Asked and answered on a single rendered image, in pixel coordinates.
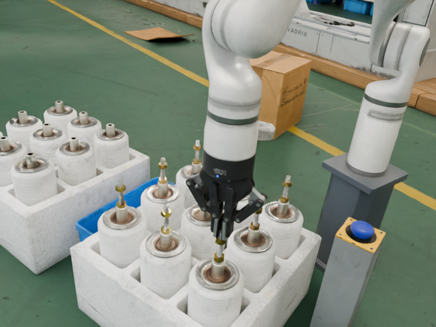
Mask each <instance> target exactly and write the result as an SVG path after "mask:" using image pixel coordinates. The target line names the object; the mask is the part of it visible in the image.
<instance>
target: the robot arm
mask: <svg viewBox="0 0 436 327"><path fill-rule="evenodd" d="M414 1H416V0H374V10H373V17H372V27H371V32H370V41H369V49H368V51H369V60H370V62H371V63H372V64H373V65H375V66H378V67H383V68H387V69H392V70H396V71H400V76H399V77H396V78H394V79H390V80H381V81H375V82H371V83H369V84H368V85H367V87H366V89H365V93H364V96H363V100H362V103H361V108H360V111H359V115H358V119H357V123H356V127H355V130H354V135H353V138H352V142H351V145H350V149H349V152H348V156H347V159H346V166H347V167H348V168H349V170H351V171H353V172H355V173H357V174H359V175H363V176H369V177H379V176H383V175H384V174H385V171H386V169H387V167H388V165H389V161H390V159H391V155H392V153H393V149H394V145H395V143H396V139H397V137H398V132H399V130H400V126H401V124H402V120H403V117H404V114H405V111H406V108H407V104H408V102H409V98H410V95H411V92H412V89H413V85H414V83H415V79H416V77H417V74H418V71H419V69H420V67H421V64H422V63H423V60H424V57H425V54H426V51H427V49H428V45H429V43H430V30H429V29H428V28H426V27H421V26H418V25H410V24H405V23H397V22H394V21H393V19H394V18H395V17H396V16H397V15H398V14H399V13H401V11H403V10H404V9H406V8H407V7H408V6H409V5H410V4H412V3H413V2H414ZM300 2H301V0H210V1H209V2H208V4H207V6H206V9H205V12H204V16H203V20H202V41H203V46H204V55H205V61H206V68H207V72H208V78H209V82H210V85H209V92H208V111H207V118H206V123H205V127H204V146H203V156H202V169H201V170H200V173H193V174H192V175H191V176H190V177H189V178H188V179H187V180H186V185H187V187H188V188H189V190H190V192H191V194H192V195H193V197H194V198H195V200H196V202H197V204H198V205H199V207H200V209H201V210H202V211H203V212H208V213H210V214H211V217H212V221H211V228H210V230H211V232H213V237H216V238H217V237H218V235H219V231H220V230H221V239H222V240H224V241H225V240H226V239H227V238H229V237H230V235H231V234H232V232H233V231H234V221H235V222H236V223H241V222H243V221H244V220H245V219H246V218H248V217H249V216H251V215H252V214H253V213H255V212H256V211H258V210H259V209H260V208H261V207H262V206H263V205H264V203H265V201H266V200H267V195H266V194H265V193H261V194H260V193H259V192H258V191H257V190H256V189H255V187H254V186H255V182H254V179H253V171H254V162H255V157H256V147H257V142H258V140H265V141H267V140H272V139H273V138H274V133H275V127H274V125H273V124H271V123H266V122H263V121H258V119H259V114H260V104H261V93H262V83H261V79H260V77H259V76H258V75H257V74H256V73H255V71H254V70H253V69H252V67H251V65H250V61H249V59H256V58H260V57H263V56H265V55H266V54H268V53H270V52H271V51H272V50H273V49H274V48H275V47H276V46H277V45H278V44H279V43H280V42H281V41H282V39H283V37H284V36H285V34H286V32H287V30H288V28H289V26H290V24H291V22H292V20H293V17H294V15H295V13H296V11H297V9H298V7H299V5H300ZM248 194H249V195H250V198H249V199H248V204H247V205H246V206H244V207H243V208H241V209H240V210H237V204H238V202H239V201H240V200H242V199H243V198H244V197H246V196H247V195H248ZM223 210H224V213H223Z"/></svg>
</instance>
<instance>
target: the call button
mask: <svg viewBox="0 0 436 327"><path fill-rule="evenodd" d="M350 229H351V231H352V233H353V234H354V235H355V236H356V237H358V238H360V239H368V238H370V237H372V236H373V235H374V228H373V226H372V225H370V224H369V223H367V222H365V221H354V222H353V223H352V224H351V227H350Z"/></svg>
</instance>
